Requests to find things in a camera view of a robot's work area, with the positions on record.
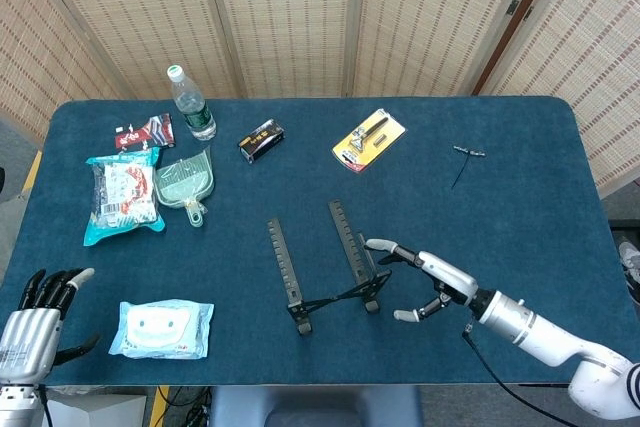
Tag metal bar with black tie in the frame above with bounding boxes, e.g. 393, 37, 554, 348
450, 144, 487, 192

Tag razor in yellow blister pack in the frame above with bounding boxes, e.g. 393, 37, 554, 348
332, 108, 407, 176

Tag bamboo folding screen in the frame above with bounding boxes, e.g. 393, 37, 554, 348
0, 0, 640, 198

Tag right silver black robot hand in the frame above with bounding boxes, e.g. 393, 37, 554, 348
363, 238, 481, 323

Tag black floor cables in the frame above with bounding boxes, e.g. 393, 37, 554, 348
164, 386, 211, 427

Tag green plastic dustpan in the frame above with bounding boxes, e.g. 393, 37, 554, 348
153, 145, 216, 229

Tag blue robot base seat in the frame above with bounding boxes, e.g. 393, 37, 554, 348
209, 385, 424, 427

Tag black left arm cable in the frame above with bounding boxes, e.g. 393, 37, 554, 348
38, 384, 54, 427

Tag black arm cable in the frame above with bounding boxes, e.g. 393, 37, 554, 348
462, 322, 581, 427
38, 384, 54, 427

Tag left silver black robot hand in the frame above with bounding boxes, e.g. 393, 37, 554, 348
0, 267, 101, 386

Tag blue table mat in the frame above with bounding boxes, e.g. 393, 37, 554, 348
0, 95, 629, 388

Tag small black cardboard box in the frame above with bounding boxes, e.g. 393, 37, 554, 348
237, 118, 287, 165

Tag clear plastic water bottle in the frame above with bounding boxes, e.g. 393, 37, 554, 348
166, 64, 218, 142

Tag teal white snack bag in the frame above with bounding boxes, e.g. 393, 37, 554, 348
82, 146, 167, 247

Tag grey sneaker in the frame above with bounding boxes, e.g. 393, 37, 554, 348
618, 241, 640, 306

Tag red black card packet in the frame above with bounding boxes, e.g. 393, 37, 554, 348
113, 112, 176, 151

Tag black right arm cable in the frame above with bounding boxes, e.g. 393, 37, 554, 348
462, 322, 581, 427

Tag light blue wet wipes pack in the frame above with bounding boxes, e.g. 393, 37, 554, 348
108, 299, 215, 361

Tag white box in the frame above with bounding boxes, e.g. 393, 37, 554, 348
47, 394, 149, 427

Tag brown wooden post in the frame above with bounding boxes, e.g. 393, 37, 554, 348
472, 0, 566, 96

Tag black folding laptop stand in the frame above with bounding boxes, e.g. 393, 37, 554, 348
266, 199, 393, 337

